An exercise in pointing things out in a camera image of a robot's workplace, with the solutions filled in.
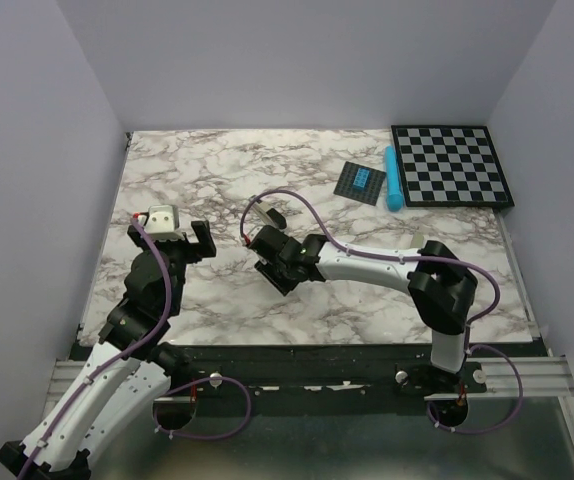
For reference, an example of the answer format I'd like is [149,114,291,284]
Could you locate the black metal stapler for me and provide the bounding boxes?
[250,199,287,231]

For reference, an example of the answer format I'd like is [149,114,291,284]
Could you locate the blue lego brick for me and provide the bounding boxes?
[352,168,371,191]

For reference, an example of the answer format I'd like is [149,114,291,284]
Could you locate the dark grey lego baseplate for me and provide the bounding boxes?
[334,162,386,206]

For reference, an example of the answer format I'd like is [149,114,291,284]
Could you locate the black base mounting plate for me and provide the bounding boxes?
[69,342,488,419]

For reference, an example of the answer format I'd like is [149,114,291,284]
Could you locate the black white chessboard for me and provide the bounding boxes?
[391,125,514,210]

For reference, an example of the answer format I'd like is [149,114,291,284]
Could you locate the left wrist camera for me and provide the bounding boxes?
[144,205,180,241]

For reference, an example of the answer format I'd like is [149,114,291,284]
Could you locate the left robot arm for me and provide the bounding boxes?
[0,207,216,479]

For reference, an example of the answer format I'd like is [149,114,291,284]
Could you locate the aluminium rail frame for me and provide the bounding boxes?
[52,345,574,452]

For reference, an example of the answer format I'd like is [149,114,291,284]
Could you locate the blue toy microphone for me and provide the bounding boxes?
[384,146,404,212]

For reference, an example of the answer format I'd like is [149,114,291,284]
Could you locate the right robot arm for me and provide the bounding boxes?
[247,225,478,392]

